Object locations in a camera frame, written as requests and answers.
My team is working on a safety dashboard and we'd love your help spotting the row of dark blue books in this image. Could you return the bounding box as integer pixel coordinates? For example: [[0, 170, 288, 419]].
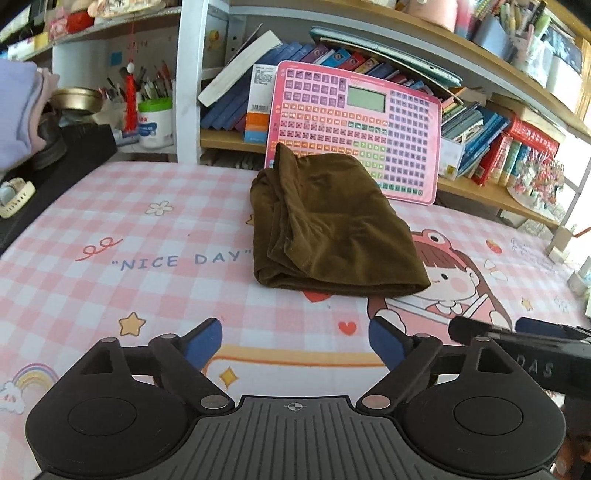
[[201, 41, 462, 134]]

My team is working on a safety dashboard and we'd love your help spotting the orange and white box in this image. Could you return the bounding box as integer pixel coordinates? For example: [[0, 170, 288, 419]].
[[244, 64, 280, 144]]

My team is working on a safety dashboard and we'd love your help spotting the pale pink cloth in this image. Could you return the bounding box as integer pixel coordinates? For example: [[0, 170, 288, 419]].
[[36, 67, 61, 153]]

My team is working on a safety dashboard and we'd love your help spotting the brown garment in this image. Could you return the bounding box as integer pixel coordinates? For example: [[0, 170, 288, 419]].
[[249, 142, 431, 298]]

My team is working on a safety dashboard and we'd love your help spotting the white plastic jar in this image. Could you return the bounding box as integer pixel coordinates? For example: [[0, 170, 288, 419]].
[[137, 97, 175, 149]]

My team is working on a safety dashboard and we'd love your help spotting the bunch of pens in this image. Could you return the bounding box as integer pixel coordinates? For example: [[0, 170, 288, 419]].
[[99, 60, 175, 103]]

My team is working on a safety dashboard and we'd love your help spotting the white shelf post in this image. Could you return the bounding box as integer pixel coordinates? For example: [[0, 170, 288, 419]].
[[175, 0, 232, 165]]

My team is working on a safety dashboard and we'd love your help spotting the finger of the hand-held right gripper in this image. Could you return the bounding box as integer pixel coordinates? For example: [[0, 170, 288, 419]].
[[516, 318, 591, 341], [449, 316, 513, 345]]

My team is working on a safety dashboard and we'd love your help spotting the small white box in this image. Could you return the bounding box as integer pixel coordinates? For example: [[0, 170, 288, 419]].
[[440, 136, 465, 182]]

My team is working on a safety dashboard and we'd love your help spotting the dark round object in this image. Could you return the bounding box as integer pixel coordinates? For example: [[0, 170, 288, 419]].
[[31, 113, 68, 169]]

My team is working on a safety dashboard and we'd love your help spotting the teal flat folder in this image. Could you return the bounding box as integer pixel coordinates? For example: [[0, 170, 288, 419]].
[[309, 27, 462, 88]]

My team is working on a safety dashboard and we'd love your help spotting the white wooden bookshelf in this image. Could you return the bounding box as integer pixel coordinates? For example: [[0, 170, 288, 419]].
[[228, 0, 591, 140]]

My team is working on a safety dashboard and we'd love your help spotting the pink checked printed mat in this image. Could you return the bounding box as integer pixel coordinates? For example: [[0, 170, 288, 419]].
[[0, 161, 591, 480]]

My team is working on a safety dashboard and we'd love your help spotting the white wristwatch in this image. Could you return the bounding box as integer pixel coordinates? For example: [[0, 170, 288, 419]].
[[0, 179, 37, 219]]

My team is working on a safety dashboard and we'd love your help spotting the bunch of colourful charms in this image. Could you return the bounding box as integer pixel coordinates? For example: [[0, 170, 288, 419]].
[[507, 151, 568, 219]]

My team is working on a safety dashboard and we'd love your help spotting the brass bowl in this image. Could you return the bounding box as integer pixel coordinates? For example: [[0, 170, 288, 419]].
[[50, 88, 103, 114]]

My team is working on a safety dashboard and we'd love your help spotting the pink learning tablet toy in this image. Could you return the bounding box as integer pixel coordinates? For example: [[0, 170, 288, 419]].
[[264, 60, 443, 205]]

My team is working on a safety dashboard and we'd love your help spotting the red packet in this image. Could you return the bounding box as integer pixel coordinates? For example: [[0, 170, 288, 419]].
[[48, 11, 96, 41]]

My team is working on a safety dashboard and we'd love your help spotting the grey storage box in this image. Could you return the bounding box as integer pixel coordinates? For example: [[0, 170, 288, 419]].
[[471, 16, 516, 49]]

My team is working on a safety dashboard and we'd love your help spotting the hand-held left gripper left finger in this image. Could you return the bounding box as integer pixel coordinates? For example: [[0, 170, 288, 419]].
[[69, 318, 234, 414]]

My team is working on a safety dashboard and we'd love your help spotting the white thick leaning book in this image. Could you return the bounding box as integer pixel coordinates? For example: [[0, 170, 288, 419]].
[[198, 30, 283, 107]]

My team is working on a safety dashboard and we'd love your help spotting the red tassel ornament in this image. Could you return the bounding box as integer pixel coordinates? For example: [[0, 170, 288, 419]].
[[121, 18, 140, 134]]

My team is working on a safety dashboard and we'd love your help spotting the black side table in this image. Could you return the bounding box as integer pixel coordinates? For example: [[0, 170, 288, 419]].
[[0, 124, 119, 257]]

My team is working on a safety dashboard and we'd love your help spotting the lavender cloth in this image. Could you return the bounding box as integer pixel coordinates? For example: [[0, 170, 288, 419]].
[[0, 60, 44, 172]]

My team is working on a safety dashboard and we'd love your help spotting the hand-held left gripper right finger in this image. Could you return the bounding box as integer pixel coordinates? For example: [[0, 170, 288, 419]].
[[358, 316, 522, 412]]

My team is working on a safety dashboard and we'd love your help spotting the white upper shelf board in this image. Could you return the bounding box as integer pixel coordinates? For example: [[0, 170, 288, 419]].
[[0, 4, 184, 62]]

